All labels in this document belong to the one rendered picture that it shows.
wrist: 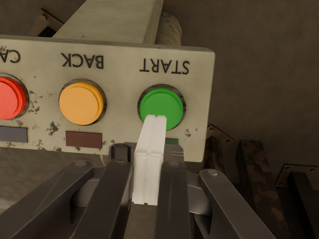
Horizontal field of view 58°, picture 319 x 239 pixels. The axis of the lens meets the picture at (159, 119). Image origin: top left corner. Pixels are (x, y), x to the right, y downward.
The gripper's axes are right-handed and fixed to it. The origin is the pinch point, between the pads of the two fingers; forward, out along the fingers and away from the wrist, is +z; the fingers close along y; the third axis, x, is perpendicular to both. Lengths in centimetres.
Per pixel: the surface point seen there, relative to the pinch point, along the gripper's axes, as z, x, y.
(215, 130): 83, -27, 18
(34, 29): 71, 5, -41
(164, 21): 62, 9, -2
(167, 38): 53, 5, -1
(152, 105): 8.4, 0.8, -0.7
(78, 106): 8.4, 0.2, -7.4
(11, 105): 8.4, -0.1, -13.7
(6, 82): 8.7, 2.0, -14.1
